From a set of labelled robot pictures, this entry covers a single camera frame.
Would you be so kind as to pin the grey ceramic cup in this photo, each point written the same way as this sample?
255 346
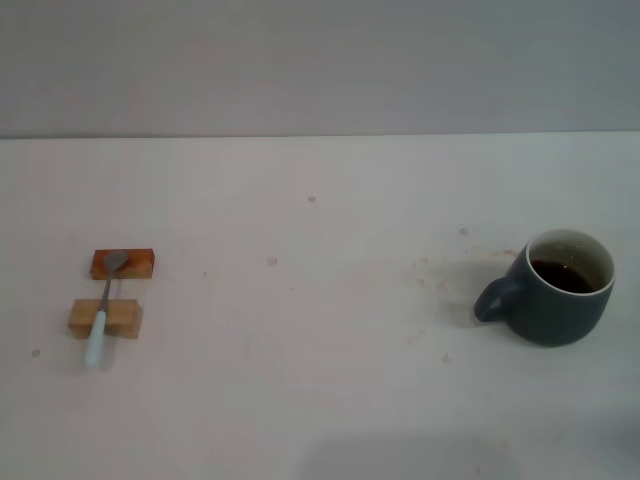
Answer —
555 320

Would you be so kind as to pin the reddish brown wooden block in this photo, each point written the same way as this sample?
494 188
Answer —
137 265

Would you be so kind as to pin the light tan wooden block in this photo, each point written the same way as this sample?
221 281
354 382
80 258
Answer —
122 317

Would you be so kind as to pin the dark coffee liquid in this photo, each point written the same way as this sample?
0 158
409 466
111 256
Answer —
562 277

